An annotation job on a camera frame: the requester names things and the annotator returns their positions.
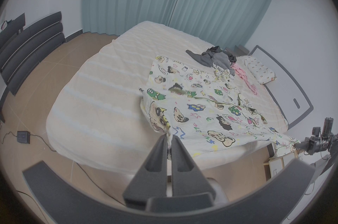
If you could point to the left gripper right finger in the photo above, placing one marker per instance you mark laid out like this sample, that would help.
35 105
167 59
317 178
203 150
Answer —
187 183

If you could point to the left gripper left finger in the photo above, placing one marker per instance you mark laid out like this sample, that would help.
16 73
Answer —
154 183

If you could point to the white printed garment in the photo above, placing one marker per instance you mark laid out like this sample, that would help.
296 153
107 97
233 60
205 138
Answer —
211 101

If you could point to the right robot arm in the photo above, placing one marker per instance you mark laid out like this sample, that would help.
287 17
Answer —
316 143

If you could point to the pile of clothes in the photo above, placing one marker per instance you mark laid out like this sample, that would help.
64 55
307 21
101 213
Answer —
216 59

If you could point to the white wooden bedside table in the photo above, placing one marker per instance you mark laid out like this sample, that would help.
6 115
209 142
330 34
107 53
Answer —
277 164

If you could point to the bed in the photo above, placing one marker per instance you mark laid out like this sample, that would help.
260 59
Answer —
105 85

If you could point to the pink garment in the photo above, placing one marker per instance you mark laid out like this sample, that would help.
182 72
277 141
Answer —
244 76

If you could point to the white printed pillow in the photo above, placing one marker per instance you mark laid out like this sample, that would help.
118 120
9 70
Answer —
260 69

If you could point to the black power adapter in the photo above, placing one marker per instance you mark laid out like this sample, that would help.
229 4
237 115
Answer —
23 137

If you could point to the grey bedside table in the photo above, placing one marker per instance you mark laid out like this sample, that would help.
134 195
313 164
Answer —
241 50

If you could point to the black chest of drawers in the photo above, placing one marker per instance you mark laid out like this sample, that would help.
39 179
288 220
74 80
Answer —
31 43

